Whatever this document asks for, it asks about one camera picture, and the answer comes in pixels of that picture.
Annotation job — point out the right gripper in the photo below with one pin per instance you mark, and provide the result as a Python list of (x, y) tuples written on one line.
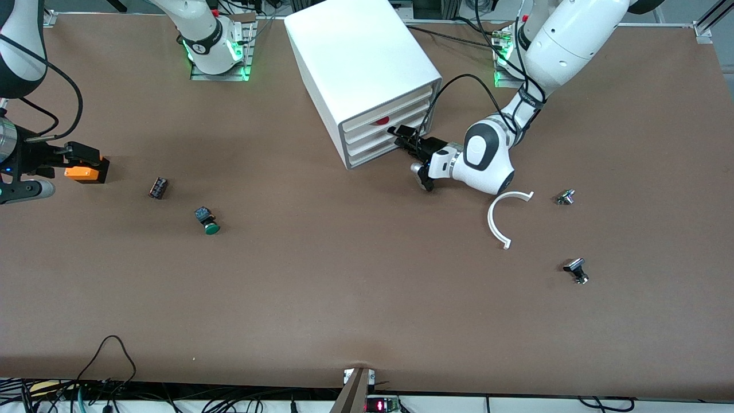
[(35, 155)]

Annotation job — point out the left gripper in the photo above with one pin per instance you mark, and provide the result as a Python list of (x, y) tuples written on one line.
[(428, 145)]

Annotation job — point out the green push button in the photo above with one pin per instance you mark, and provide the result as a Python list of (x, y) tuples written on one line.
[(212, 229)]

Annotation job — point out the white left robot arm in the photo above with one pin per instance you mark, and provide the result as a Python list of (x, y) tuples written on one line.
[(565, 46)]

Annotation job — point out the orange box with black base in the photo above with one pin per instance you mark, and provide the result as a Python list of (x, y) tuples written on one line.
[(86, 173)]

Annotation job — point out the red round item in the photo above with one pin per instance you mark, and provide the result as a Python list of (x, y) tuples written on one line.
[(382, 121)]

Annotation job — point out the small black terminal block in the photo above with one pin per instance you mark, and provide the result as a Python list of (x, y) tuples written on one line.
[(158, 188)]

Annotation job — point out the chrome T fitting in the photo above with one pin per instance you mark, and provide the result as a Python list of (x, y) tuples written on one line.
[(565, 197)]

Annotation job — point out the wooden beam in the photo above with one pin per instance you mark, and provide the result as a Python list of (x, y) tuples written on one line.
[(351, 396)]

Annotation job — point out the device with red display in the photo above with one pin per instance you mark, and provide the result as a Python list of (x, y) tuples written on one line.
[(381, 406)]

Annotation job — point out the white semicircular bracket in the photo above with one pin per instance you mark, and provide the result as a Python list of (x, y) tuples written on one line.
[(490, 221)]

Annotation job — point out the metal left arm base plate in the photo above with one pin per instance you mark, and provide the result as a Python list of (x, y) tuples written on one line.
[(502, 80)]

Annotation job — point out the aluminium frame rail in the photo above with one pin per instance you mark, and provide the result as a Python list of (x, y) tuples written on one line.
[(50, 18), (702, 31)]

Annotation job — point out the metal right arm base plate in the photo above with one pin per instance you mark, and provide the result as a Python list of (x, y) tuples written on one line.
[(221, 77)]

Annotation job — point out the black switch with grey cap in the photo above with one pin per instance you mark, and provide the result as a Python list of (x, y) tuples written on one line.
[(575, 267)]

